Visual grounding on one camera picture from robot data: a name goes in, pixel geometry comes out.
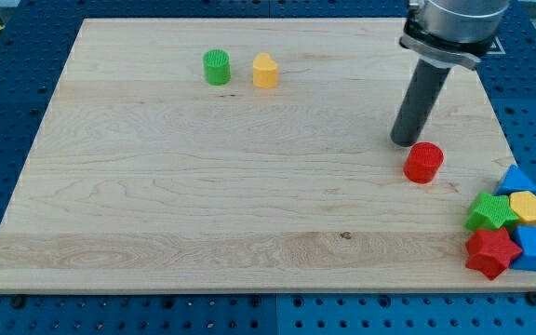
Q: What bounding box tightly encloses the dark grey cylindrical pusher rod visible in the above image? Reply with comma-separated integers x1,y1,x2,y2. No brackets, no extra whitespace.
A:
390,60,449,147

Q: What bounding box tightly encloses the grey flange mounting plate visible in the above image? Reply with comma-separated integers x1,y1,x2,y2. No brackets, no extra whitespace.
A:
399,20,494,70

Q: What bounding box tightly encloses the red cylinder block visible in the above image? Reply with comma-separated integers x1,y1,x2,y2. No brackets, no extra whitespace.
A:
403,141,444,183

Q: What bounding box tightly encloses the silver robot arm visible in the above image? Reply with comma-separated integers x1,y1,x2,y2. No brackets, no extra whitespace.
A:
390,0,510,147

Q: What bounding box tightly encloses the blue triangle block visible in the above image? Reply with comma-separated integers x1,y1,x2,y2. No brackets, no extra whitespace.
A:
493,165,536,195

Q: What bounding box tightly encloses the green star block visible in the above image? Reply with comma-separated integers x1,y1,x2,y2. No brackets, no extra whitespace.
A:
463,192,519,232

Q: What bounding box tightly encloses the yellow heart block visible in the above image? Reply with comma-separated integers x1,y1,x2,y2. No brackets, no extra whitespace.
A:
252,53,278,88

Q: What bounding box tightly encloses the yellow hexagon block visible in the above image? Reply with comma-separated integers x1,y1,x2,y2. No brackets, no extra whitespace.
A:
509,191,536,225

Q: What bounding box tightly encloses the red star block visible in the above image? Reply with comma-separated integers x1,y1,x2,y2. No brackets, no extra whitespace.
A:
465,228,523,280

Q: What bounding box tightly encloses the light wooden board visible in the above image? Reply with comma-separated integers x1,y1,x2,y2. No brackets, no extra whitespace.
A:
0,19,536,294

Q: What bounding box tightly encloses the blue cube block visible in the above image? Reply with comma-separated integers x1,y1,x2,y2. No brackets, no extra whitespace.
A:
510,225,536,272

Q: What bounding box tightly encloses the green cylinder block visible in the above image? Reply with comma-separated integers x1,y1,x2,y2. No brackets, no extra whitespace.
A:
202,49,231,86

